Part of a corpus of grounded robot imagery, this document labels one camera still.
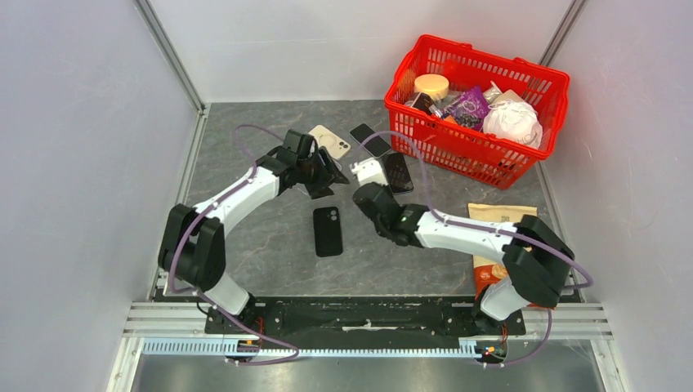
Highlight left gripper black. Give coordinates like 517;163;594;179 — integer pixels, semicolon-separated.
296;147;348;200

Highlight black smartphone purple edge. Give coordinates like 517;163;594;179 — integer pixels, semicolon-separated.
381;153;414;195

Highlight black phone case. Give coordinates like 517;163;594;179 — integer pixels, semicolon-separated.
312;207;343;257

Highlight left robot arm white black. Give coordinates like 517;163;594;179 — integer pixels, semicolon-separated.
158;130;349;334

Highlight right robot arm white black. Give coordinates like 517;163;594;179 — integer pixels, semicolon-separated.
353;182;575;334

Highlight beige phone case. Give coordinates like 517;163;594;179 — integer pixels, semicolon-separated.
308;125;351;160

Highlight black smartphone near basket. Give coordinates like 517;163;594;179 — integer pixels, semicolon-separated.
349;123;391;158

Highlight red plastic shopping basket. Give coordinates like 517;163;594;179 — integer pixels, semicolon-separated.
384;34;570;189

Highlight cassava chips bag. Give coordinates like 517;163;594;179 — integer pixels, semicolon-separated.
467;203;539;299

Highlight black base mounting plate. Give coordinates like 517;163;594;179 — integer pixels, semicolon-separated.
204;296;526;350

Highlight purple snack packet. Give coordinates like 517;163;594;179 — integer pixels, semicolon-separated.
441;86;490;131

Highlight yellow lid jar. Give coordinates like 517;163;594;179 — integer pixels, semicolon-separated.
414;73;449;101

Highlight white plastic bag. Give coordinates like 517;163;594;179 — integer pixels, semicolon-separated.
482;100;543;149

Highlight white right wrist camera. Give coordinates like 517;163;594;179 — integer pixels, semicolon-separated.
349;158;388;186

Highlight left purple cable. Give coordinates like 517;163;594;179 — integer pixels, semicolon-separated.
166;124;300;368

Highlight purple cable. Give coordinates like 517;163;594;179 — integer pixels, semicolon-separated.
355;130;594;369
166;124;300;368

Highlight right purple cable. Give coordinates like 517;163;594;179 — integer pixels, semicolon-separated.
355;130;594;369

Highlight aluminium frame rail front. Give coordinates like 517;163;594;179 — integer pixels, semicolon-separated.
123;302;613;359

